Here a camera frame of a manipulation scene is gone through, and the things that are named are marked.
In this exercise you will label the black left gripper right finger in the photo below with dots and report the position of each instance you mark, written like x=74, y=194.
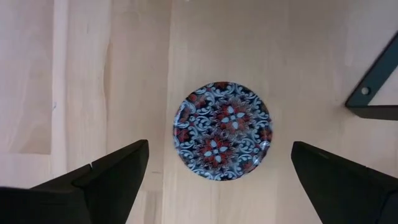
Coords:
x=348, y=196

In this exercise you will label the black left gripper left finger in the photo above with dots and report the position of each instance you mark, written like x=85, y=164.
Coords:
x=93, y=199

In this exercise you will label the dark blue red patterned tin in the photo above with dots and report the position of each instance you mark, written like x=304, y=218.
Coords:
x=222, y=130

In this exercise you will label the black perforated metal shelf riser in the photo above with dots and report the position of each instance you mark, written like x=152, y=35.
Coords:
x=377, y=76

